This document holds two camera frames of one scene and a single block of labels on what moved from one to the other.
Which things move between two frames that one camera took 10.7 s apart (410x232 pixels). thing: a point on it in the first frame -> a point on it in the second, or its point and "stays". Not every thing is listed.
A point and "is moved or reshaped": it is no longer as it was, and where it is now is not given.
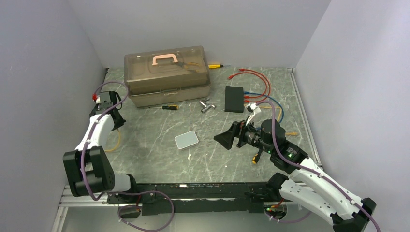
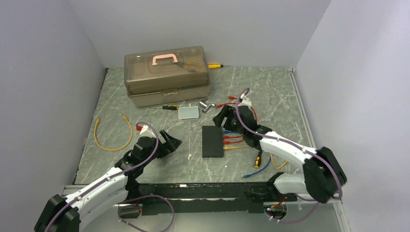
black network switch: [234, 99] is moved or reshaped
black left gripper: [119, 123] -> [170, 145]
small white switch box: [186, 139] -> [188, 112]
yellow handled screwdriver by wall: [215, 66] stays
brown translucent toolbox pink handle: [168, 77] stays
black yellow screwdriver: [168, 107] stays
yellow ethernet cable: [119, 141] -> [97, 123]
